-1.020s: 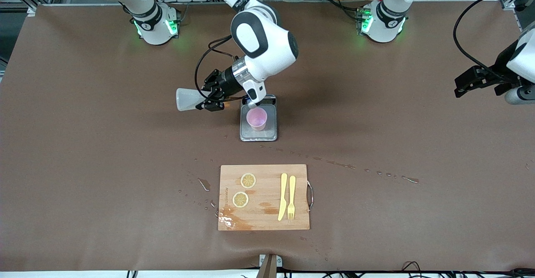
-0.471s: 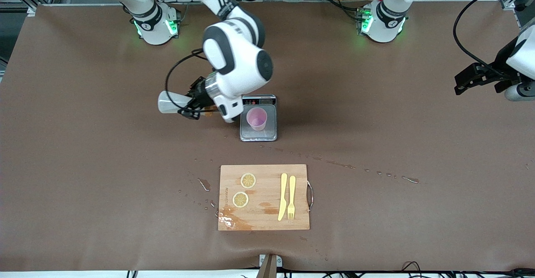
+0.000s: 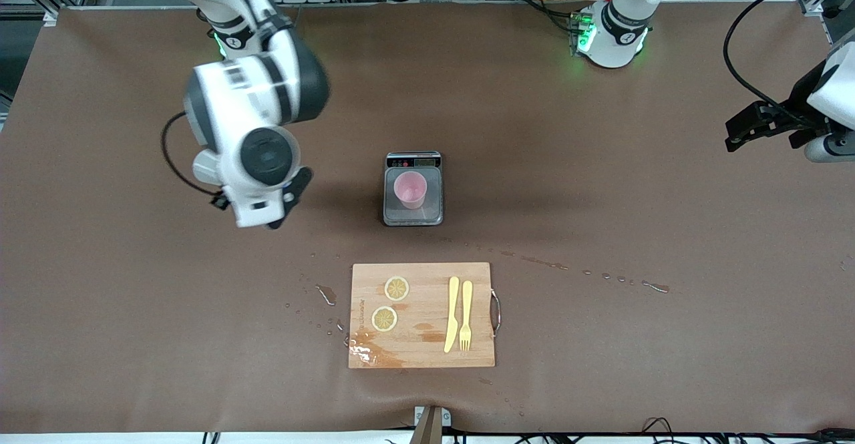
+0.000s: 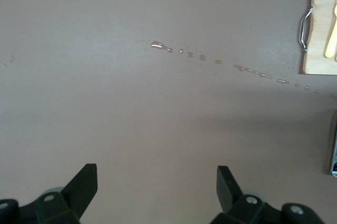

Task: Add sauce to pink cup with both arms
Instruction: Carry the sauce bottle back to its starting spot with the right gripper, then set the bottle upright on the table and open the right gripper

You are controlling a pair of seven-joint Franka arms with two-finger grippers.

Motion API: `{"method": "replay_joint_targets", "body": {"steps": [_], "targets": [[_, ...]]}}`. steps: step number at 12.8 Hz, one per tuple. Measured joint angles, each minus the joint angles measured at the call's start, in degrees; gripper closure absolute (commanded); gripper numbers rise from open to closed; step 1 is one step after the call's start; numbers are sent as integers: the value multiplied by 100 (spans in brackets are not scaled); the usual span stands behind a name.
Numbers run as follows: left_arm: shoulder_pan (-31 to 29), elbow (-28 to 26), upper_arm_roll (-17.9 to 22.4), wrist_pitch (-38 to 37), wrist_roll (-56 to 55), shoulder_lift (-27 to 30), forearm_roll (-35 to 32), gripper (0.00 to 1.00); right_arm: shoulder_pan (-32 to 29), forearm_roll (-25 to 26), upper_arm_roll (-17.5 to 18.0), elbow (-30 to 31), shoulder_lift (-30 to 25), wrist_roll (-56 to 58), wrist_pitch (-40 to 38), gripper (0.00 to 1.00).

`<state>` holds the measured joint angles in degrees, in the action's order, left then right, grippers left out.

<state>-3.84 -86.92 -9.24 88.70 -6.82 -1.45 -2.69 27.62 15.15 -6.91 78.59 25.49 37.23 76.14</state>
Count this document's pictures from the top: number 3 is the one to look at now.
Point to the lemon slice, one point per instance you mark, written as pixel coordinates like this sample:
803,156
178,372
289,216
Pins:
384,318
397,288

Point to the yellow plastic fork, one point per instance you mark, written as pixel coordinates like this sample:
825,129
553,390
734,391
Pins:
466,304

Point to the wooden cutting board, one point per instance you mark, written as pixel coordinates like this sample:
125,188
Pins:
421,284

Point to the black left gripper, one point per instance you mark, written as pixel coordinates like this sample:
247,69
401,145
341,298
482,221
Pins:
799,111

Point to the pink plastic cup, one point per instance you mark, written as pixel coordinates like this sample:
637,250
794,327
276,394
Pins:
409,187

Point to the yellow plastic knife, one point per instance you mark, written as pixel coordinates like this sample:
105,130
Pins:
453,310

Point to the small metal control box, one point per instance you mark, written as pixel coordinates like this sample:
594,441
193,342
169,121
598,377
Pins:
581,30

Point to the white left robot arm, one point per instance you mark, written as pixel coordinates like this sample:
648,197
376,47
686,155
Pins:
621,30

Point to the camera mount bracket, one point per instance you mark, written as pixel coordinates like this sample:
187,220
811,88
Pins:
431,427

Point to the silver digital kitchen scale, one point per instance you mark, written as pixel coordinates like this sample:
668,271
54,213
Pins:
401,217

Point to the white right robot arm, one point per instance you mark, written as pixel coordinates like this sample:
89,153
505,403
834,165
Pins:
234,103

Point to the aluminium frame profile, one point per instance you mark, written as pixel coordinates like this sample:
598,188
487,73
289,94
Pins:
811,5

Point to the brown table mat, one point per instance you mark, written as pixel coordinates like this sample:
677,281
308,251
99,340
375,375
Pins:
601,197

